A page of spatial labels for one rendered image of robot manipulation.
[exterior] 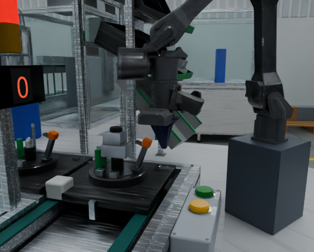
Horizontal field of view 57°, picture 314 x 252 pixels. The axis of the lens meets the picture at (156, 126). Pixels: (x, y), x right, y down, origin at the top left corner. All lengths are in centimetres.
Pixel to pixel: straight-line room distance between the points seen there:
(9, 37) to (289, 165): 62
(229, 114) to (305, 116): 211
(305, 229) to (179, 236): 38
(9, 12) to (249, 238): 65
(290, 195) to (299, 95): 892
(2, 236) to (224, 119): 421
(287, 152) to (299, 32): 893
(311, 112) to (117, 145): 580
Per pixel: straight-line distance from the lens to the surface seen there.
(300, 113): 628
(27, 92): 58
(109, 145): 69
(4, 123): 61
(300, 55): 958
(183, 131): 99
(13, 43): 57
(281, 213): 75
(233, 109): 461
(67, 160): 88
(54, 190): 68
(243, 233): 75
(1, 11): 57
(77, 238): 62
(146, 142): 67
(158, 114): 56
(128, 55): 61
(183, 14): 64
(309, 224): 84
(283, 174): 71
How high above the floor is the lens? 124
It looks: 12 degrees down
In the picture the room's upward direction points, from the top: straight up
